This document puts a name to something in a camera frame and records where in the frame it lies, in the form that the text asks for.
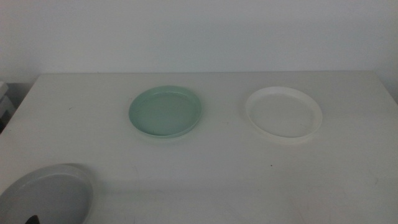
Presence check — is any grey shallow bowl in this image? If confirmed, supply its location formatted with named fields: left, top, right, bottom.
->
left=0, top=163, right=94, bottom=224

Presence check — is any mint green shallow bowl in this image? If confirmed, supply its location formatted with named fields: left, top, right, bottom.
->
left=128, top=85, right=203, bottom=139

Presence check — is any white shallow bowl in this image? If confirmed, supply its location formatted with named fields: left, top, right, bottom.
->
left=245, top=86, right=323, bottom=139

